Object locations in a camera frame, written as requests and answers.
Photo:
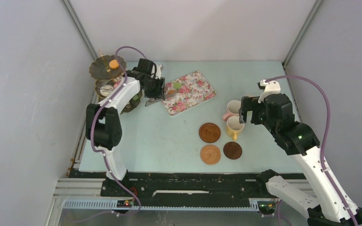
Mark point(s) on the floral rectangular tray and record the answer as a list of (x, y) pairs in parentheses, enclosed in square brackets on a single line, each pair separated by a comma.
[(195, 90)]

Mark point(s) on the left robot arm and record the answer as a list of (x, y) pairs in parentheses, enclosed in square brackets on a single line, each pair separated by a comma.
[(103, 126)]

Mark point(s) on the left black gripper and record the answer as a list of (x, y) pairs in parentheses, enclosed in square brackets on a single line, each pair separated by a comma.
[(159, 92)]

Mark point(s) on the green macaron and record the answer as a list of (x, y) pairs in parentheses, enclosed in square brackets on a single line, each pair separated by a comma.
[(177, 85)]

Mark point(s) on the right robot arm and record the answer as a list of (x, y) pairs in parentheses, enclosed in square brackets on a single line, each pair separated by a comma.
[(330, 206)]

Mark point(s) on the pink mug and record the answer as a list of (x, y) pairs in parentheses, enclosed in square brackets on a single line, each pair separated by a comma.
[(232, 109)]

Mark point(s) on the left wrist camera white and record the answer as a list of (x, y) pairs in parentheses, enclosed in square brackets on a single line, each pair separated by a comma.
[(158, 71)]

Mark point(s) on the light brown wooden coaster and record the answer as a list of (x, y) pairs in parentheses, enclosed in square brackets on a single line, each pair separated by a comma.
[(209, 132)]

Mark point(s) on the metal serving tongs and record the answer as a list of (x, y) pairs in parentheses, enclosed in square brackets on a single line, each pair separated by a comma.
[(155, 100)]

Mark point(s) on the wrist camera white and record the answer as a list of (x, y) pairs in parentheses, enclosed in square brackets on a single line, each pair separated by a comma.
[(269, 88), (158, 71)]

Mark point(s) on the woven rattan coaster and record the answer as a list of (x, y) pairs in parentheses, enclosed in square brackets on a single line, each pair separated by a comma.
[(210, 154)]

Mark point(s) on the yellow mug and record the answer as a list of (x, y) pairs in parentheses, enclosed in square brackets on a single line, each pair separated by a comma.
[(234, 127)]

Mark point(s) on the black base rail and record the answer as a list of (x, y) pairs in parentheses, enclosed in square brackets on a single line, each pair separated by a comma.
[(165, 191)]

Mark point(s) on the orange round biscuit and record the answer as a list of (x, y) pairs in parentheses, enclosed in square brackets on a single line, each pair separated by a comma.
[(113, 64)]

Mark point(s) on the dark brown wooden coaster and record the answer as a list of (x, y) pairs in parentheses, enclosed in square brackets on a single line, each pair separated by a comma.
[(232, 150)]

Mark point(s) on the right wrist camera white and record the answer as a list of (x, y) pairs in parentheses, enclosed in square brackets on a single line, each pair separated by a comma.
[(269, 88)]

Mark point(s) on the small orange macaron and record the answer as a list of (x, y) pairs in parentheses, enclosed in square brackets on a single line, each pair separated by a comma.
[(171, 91)]

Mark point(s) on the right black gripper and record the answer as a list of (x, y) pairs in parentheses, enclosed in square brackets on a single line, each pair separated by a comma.
[(250, 103)]

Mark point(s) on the white chocolate-drizzled donut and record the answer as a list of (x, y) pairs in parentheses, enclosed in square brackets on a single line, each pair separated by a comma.
[(106, 90)]

